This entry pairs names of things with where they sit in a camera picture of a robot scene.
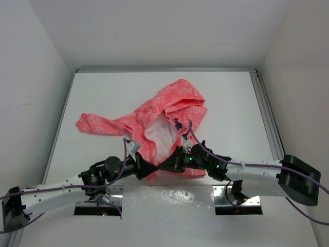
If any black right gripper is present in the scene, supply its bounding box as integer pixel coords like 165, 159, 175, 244
158, 145, 209, 172

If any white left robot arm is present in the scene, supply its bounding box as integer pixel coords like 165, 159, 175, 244
1, 153, 158, 233

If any aluminium table frame rail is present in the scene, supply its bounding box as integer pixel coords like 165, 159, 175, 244
70, 69, 284, 162

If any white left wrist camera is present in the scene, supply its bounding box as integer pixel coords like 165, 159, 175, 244
126, 140, 141, 156

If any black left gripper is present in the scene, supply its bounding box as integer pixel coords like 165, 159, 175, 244
107, 152, 158, 183

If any shiny metal base plate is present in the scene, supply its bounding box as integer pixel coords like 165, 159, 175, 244
74, 184, 263, 206

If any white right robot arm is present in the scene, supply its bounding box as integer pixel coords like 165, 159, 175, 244
158, 142, 321, 206

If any pink hooded jacket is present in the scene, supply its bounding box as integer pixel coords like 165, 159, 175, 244
75, 78, 208, 184

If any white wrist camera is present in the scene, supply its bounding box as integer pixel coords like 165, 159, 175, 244
126, 140, 141, 156
181, 135, 193, 148

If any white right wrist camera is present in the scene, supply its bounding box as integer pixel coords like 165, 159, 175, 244
181, 135, 193, 148

